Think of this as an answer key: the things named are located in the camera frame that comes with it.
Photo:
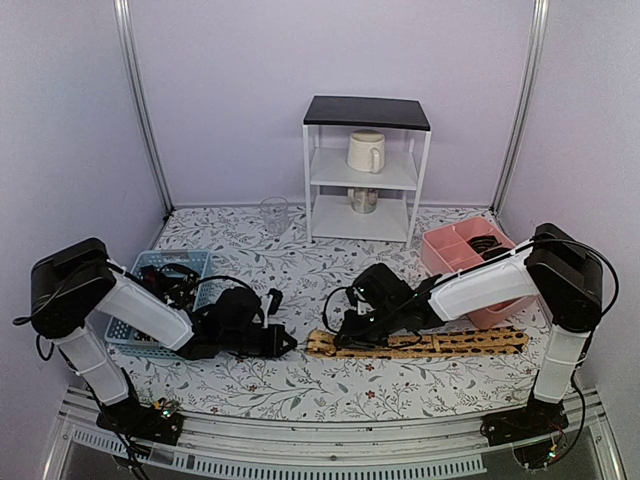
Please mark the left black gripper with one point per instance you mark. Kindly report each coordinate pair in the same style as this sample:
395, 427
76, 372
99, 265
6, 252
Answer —
273, 350

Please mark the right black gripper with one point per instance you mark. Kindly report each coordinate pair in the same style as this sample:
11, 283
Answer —
353, 336

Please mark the yellow beetle-print tie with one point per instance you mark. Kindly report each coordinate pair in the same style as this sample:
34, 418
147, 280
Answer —
470, 343

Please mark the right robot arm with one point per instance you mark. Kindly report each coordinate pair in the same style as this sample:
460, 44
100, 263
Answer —
566, 274

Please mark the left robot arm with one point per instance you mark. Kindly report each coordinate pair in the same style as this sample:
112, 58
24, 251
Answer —
71, 284

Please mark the floral table mat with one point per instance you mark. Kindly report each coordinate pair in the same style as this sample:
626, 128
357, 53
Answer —
303, 388

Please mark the clear glass cup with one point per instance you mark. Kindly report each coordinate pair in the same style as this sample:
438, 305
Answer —
275, 213

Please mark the pink divided organizer tray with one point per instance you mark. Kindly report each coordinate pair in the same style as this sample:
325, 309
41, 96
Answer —
446, 250

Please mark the black white-patterned tie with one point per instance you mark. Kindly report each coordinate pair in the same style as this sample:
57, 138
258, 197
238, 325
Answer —
142, 337

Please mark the blue plastic basket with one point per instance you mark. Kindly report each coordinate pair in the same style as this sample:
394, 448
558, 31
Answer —
121, 334

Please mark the white shelf with black top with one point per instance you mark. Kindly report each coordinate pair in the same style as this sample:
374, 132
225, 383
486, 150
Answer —
326, 128

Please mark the cream ceramic mug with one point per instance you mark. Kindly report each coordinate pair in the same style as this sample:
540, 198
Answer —
366, 151

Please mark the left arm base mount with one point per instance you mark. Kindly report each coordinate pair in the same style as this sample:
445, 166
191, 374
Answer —
132, 419

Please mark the front aluminium rail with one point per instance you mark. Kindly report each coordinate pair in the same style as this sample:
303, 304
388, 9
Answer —
214, 447

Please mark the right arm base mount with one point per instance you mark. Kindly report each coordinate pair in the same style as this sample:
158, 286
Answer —
535, 419

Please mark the right aluminium frame post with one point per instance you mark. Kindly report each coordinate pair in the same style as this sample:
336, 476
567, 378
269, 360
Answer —
531, 69

